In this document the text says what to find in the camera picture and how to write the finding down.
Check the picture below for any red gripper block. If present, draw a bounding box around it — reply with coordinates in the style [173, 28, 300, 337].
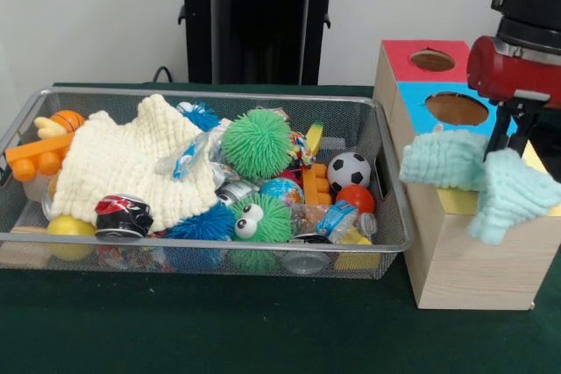
[466, 35, 561, 161]

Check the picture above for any mint green waffle cloth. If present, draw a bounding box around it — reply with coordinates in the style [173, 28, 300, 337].
[398, 131, 561, 247]

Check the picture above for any multicolour polka dot cloth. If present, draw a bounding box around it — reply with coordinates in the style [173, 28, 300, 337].
[288, 131, 317, 169]

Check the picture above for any wooden box with three holes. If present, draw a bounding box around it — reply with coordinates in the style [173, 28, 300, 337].
[373, 39, 561, 311]

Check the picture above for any shallow clear mesh bin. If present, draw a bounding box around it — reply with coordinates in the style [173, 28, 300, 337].
[0, 88, 415, 281]

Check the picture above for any small soccer ball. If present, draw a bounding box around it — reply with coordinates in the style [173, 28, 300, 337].
[327, 152, 373, 194]

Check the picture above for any orange ball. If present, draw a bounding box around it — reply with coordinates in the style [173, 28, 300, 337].
[335, 184, 377, 214]

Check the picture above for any orange studded toy brick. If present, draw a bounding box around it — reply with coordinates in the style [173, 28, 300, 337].
[301, 162, 333, 207]

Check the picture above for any green spiky ball with eyes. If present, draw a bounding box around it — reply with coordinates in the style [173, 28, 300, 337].
[230, 193, 294, 243]

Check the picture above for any green spiky rubber ball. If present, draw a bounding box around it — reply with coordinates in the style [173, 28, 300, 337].
[219, 107, 294, 179]

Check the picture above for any blue spiky rubber ball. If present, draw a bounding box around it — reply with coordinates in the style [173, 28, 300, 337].
[165, 201, 237, 242]

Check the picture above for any dark green table cloth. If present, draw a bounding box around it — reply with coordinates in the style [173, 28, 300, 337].
[0, 81, 561, 374]

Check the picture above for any cream waffle cloth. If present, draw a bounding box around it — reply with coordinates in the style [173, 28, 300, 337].
[51, 93, 220, 233]

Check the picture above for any crushed black red can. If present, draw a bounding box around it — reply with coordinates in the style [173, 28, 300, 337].
[95, 193, 155, 242]

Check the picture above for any orange plastic toy block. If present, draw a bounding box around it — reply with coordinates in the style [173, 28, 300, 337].
[4, 132, 75, 182]

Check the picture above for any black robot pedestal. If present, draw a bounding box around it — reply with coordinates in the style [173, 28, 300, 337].
[168, 0, 354, 85]

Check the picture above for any black looped cable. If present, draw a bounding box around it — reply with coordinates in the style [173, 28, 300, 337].
[152, 66, 177, 84]

